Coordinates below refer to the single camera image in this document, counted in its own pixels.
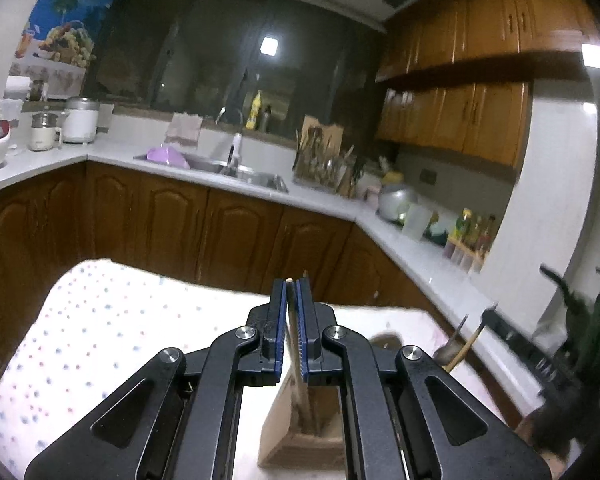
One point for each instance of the steel sink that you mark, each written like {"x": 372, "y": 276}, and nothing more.
{"x": 250, "y": 177}

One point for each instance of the metal bowl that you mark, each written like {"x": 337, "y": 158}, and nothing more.
{"x": 395, "y": 205}

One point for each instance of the yellow container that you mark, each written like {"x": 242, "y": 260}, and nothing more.
{"x": 392, "y": 178}

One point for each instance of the purple plastic basin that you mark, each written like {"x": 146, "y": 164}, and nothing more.
{"x": 166, "y": 157}

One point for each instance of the wall outlet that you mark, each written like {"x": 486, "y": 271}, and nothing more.
{"x": 428, "y": 177}

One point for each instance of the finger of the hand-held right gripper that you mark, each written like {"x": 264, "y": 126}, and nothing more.
{"x": 525, "y": 347}

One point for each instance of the white faucet filter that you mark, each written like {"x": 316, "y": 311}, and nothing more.
{"x": 236, "y": 150}

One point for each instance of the glass blender jug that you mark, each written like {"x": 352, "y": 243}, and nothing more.
{"x": 42, "y": 135}

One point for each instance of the wooden upper cabinets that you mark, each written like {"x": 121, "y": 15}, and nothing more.
{"x": 480, "y": 35}

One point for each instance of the wooden cabinets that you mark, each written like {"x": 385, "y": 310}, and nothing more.
{"x": 155, "y": 225}
{"x": 480, "y": 35}

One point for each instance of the dotted white tablecloth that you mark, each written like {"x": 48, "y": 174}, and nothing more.
{"x": 105, "y": 335}

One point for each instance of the paper towel roll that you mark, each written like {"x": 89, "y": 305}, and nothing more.
{"x": 16, "y": 88}

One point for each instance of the small dark jar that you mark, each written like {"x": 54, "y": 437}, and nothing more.
{"x": 38, "y": 91}

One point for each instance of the dark bottle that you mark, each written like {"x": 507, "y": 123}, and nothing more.
{"x": 265, "y": 120}

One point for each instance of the tropical fruit wall poster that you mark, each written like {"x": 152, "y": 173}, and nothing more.
{"x": 70, "y": 20}

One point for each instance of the white electric pot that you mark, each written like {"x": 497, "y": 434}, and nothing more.
{"x": 80, "y": 122}

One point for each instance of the cooking oil bottle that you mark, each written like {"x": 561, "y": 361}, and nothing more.
{"x": 461, "y": 230}

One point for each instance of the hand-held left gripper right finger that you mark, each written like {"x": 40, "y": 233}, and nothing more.
{"x": 304, "y": 320}

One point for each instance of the translucent plastic cup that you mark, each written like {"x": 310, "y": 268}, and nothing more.
{"x": 416, "y": 222}

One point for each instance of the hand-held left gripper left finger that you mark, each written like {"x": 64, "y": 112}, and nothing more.
{"x": 280, "y": 320}

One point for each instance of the chrome faucet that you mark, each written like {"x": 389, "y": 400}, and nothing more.
{"x": 230, "y": 112}

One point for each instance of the yellow dish soap bottle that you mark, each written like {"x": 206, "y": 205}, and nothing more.
{"x": 254, "y": 112}

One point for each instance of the person's right forearm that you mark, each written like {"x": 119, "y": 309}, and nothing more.
{"x": 535, "y": 430}

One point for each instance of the wooden knife and utensil rack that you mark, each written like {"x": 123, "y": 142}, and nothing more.
{"x": 325, "y": 132}

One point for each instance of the hanging dish cloth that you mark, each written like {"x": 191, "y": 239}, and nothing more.
{"x": 183, "y": 130}

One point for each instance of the wooden utensil holder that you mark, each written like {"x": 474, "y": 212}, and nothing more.
{"x": 280, "y": 440}

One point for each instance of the wooden chopstick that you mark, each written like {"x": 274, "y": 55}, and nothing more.
{"x": 293, "y": 340}

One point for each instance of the white countertop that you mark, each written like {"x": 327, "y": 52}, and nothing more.
{"x": 330, "y": 200}

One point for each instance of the dark kitchen window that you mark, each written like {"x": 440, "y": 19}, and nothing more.
{"x": 230, "y": 50}

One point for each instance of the countertop utensil rack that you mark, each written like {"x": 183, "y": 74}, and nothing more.
{"x": 325, "y": 172}

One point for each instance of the wooden lower cabinets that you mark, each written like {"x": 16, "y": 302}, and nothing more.
{"x": 155, "y": 225}

